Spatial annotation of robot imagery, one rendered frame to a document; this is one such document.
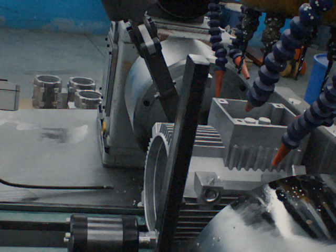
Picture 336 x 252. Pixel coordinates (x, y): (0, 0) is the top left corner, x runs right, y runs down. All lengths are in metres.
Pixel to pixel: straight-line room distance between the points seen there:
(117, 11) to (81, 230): 0.29
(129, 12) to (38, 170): 0.61
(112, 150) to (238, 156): 0.55
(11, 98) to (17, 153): 0.37
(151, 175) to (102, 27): 5.58
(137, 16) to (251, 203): 0.30
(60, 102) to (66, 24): 3.07
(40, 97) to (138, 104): 2.33
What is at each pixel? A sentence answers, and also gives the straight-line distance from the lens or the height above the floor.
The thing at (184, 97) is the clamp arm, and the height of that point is 1.21.
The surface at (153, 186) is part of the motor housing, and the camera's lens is 0.77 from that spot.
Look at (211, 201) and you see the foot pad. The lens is 0.61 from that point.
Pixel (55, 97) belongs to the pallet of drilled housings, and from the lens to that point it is 3.16.
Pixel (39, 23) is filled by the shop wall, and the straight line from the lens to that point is 6.14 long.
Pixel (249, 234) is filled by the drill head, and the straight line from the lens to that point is 0.43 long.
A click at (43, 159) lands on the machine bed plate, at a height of 0.80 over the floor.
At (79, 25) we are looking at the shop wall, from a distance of 6.23.
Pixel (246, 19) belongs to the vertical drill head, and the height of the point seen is 1.27.
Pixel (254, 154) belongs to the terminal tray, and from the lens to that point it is 0.66.
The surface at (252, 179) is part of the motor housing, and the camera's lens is 0.66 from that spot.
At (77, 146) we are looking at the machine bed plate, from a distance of 1.26.
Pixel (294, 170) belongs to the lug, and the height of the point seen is 1.09.
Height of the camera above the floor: 1.36
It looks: 22 degrees down
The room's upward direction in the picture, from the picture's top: 10 degrees clockwise
